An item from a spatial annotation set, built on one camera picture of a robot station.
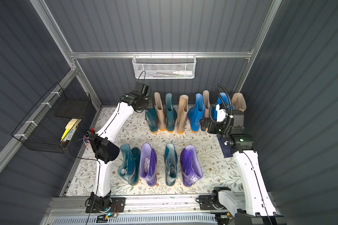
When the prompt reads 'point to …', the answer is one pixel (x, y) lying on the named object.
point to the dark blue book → (226, 149)
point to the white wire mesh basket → (164, 66)
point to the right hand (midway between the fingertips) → (211, 121)
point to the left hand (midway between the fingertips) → (151, 104)
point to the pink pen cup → (86, 139)
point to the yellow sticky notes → (72, 122)
